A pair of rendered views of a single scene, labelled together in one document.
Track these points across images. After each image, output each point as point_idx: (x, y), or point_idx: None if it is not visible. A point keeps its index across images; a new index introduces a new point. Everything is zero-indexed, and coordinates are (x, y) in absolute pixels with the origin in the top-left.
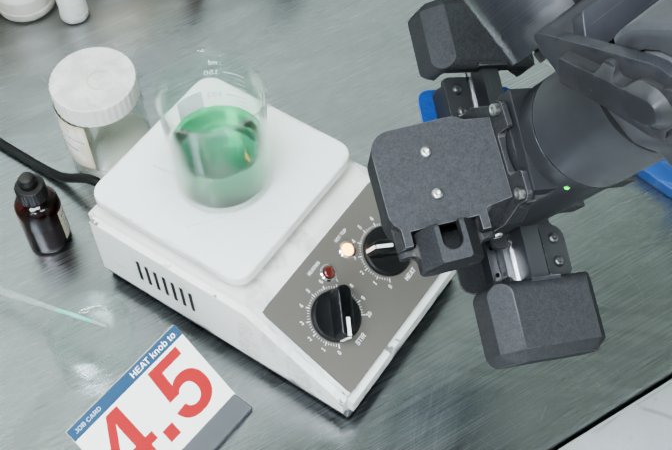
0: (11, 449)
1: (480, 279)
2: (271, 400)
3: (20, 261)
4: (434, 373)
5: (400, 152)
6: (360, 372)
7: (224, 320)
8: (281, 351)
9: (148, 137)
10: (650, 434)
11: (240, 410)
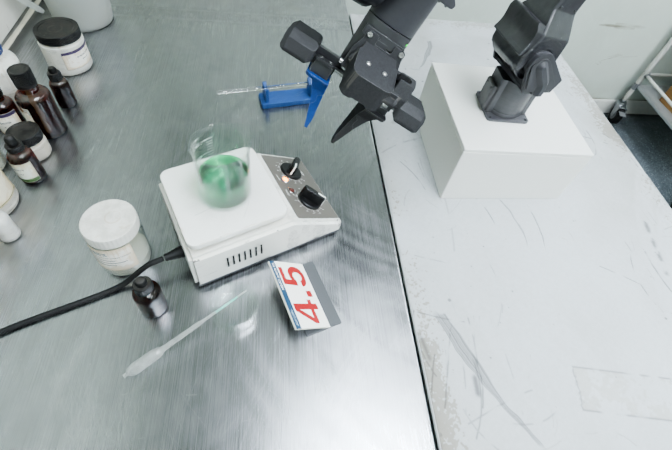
0: (268, 373)
1: (381, 115)
2: (312, 253)
3: (157, 327)
4: (334, 197)
5: (364, 69)
6: (332, 210)
7: (281, 240)
8: (312, 226)
9: (176, 209)
10: (392, 156)
11: (311, 265)
